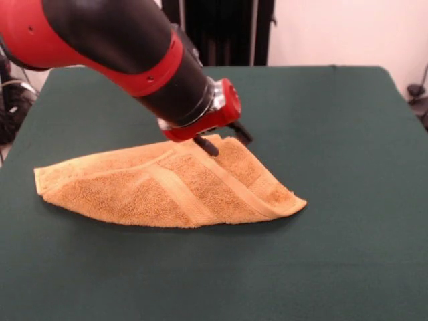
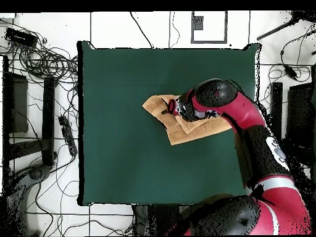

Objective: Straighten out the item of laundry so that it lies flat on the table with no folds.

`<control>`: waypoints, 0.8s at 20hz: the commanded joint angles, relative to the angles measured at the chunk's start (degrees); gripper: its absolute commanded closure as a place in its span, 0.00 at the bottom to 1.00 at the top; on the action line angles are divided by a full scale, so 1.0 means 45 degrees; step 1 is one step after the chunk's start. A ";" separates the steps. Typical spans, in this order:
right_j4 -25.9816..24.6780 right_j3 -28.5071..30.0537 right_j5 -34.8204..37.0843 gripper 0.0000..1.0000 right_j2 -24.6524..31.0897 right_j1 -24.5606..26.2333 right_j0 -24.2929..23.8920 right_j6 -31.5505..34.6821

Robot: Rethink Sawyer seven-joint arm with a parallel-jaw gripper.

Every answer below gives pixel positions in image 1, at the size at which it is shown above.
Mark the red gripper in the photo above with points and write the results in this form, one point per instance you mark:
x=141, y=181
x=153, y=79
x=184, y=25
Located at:
x=230, y=107

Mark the orange terry towel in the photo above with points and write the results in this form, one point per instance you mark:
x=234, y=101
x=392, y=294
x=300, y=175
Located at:
x=150, y=194

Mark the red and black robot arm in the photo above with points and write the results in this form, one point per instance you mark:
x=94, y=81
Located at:
x=117, y=40

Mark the dark green table cloth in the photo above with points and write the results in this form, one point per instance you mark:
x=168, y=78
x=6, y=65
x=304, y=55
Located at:
x=334, y=167

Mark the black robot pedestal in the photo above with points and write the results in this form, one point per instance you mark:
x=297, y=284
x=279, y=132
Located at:
x=234, y=33

